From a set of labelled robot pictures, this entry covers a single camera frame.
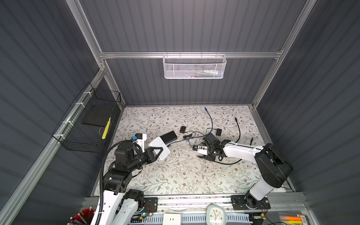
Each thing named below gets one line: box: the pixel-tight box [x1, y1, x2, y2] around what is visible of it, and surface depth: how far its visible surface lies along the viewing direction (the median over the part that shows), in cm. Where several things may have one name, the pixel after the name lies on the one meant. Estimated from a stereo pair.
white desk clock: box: [206, 204, 226, 225], surface depth 70 cm
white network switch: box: [148, 136, 171, 161], surface depth 69 cm
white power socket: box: [162, 213, 181, 225], surface depth 68 cm
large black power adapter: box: [179, 125, 187, 134], surface depth 107 cm
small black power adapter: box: [215, 128, 223, 137], surface depth 104 cm
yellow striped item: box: [101, 116, 112, 140], surface depth 72 cm
